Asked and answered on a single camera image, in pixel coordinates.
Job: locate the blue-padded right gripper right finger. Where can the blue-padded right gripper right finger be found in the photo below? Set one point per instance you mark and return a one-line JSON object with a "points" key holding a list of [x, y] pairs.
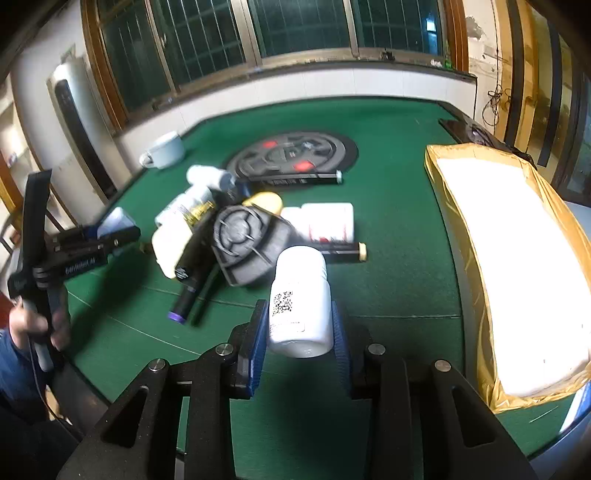
{"points": [[350, 342]]}

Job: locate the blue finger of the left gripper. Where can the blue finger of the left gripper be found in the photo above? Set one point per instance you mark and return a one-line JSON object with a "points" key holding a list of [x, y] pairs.
{"points": [[116, 225]]}

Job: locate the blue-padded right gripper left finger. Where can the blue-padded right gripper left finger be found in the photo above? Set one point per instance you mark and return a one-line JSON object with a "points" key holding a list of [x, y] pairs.
{"points": [[250, 359]]}

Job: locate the white plastic pill bottle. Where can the white plastic pill bottle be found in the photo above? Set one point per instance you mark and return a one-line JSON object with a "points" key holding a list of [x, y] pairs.
{"points": [[300, 322]]}

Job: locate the cream square plastic case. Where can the cream square plastic case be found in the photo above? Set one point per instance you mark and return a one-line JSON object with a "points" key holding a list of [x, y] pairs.
{"points": [[168, 243]]}

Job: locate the black marker purple cap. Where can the black marker purple cap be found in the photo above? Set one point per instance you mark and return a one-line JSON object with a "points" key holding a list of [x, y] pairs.
{"points": [[194, 267]]}

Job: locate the blue sleeved left forearm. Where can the blue sleeved left forearm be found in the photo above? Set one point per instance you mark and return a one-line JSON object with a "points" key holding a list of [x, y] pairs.
{"points": [[17, 383]]}

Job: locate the person's left hand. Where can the person's left hand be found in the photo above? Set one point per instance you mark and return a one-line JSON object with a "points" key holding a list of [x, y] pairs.
{"points": [[24, 323]]}

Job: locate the white bottle with text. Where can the white bottle with text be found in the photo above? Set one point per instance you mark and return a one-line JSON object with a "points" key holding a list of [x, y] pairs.
{"points": [[188, 206]]}

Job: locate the white ceramic mug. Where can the white ceramic mug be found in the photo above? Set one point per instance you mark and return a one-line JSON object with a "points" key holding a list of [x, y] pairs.
{"points": [[166, 151]]}

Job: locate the white standing air conditioner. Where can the white standing air conditioner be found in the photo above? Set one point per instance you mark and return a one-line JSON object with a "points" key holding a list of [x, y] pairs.
{"points": [[87, 131]]}

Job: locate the black round fan-shaped object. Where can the black round fan-shaped object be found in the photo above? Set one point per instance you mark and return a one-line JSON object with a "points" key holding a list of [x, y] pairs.
{"points": [[247, 241]]}

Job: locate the white cylindrical bottle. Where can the white cylindrical bottle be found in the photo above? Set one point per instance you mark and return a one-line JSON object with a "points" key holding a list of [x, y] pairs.
{"points": [[211, 177]]}

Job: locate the black pen cream cap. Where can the black pen cream cap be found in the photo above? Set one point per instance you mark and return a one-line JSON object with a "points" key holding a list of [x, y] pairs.
{"points": [[341, 253]]}

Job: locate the white bottle red label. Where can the white bottle red label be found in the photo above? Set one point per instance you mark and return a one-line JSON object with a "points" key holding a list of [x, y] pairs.
{"points": [[322, 222]]}

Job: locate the yellow round lid object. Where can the yellow round lid object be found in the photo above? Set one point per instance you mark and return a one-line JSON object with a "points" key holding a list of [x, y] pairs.
{"points": [[266, 200]]}

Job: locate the window with green grille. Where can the window with green grille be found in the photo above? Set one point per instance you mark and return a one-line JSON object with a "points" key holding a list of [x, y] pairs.
{"points": [[144, 55]]}

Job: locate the round mahjong table control panel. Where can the round mahjong table control panel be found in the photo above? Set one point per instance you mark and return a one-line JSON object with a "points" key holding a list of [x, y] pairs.
{"points": [[292, 153]]}

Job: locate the gold-lined cardboard box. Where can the gold-lined cardboard box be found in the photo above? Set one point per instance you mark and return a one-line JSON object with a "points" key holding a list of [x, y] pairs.
{"points": [[526, 259]]}

